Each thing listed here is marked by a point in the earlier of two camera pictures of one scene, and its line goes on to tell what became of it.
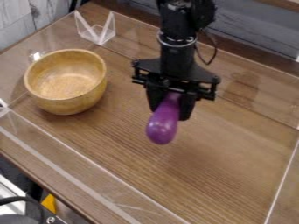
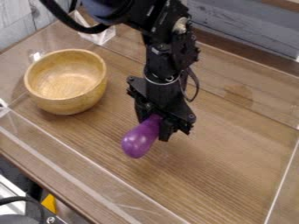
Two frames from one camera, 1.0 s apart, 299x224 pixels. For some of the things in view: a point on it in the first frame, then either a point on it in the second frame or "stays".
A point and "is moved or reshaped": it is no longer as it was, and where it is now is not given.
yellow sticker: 50,203 stays
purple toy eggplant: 163,122 is moved or reshaped
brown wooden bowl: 65,80 stays
